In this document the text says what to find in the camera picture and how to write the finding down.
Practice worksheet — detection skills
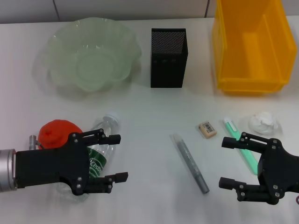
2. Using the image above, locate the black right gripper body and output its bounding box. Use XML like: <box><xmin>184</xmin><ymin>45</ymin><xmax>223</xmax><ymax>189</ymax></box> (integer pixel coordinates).
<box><xmin>256</xmin><ymin>137</ymin><xmax>299</xmax><ymax>206</ymax></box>

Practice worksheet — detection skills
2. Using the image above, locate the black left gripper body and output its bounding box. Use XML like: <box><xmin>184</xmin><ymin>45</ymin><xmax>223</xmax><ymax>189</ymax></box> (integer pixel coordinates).
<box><xmin>15</xmin><ymin>132</ymin><xmax>91</xmax><ymax>196</ymax></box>

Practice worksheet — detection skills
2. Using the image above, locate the clear bottle with green label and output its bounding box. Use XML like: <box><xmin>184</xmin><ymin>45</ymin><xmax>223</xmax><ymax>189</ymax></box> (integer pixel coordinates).
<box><xmin>56</xmin><ymin>112</ymin><xmax>121</xmax><ymax>203</ymax></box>

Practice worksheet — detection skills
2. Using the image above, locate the white paper ball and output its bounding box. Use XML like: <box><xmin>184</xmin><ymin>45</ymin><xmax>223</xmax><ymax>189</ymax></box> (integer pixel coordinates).
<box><xmin>247</xmin><ymin>111</ymin><xmax>280</xmax><ymax>134</ymax></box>

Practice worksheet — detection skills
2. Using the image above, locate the red-orange toy orange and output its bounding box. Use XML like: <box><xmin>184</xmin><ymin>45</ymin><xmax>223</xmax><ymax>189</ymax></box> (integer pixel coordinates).
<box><xmin>37</xmin><ymin>119</ymin><xmax>83</xmax><ymax>149</ymax></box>

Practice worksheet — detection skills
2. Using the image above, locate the beige eraser with barcode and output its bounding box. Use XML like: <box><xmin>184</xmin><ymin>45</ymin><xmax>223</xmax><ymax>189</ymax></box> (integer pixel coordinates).
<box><xmin>198</xmin><ymin>120</ymin><xmax>218</xmax><ymax>140</ymax></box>

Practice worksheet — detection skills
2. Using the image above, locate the grey pen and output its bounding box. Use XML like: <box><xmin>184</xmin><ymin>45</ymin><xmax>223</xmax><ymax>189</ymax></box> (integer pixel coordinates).
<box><xmin>169</xmin><ymin>133</ymin><xmax>210</xmax><ymax>195</ymax></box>

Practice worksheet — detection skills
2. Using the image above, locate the pale green glass fruit plate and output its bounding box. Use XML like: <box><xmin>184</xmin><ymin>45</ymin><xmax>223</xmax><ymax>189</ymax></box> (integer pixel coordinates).
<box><xmin>32</xmin><ymin>19</ymin><xmax>143</xmax><ymax>94</ymax></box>

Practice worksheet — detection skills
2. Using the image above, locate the black mesh pen holder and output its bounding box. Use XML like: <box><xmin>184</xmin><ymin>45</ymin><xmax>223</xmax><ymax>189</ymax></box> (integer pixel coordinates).
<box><xmin>150</xmin><ymin>28</ymin><xmax>189</xmax><ymax>89</ymax></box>

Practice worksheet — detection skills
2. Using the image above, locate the yellow plastic bin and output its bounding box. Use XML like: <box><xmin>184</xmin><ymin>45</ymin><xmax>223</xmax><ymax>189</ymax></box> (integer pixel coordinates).
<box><xmin>212</xmin><ymin>0</ymin><xmax>298</xmax><ymax>97</ymax></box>

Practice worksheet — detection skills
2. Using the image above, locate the left gripper cable with connector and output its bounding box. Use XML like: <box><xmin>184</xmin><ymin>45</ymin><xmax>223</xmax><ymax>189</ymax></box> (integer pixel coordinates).
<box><xmin>28</xmin><ymin>134</ymin><xmax>45</xmax><ymax>150</ymax></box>

